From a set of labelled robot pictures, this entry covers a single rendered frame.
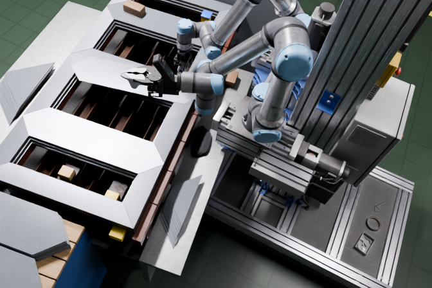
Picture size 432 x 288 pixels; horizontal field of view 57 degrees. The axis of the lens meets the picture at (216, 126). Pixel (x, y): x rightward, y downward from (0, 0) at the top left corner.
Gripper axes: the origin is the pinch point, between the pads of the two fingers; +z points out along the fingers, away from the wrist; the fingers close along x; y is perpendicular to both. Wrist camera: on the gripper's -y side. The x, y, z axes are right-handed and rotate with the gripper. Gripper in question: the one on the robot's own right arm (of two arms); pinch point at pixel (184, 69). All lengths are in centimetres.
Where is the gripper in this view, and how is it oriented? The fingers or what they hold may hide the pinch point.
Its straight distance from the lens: 222.8
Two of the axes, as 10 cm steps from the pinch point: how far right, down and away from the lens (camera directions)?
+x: 9.5, 3.1, -0.9
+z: -1.0, 5.5, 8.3
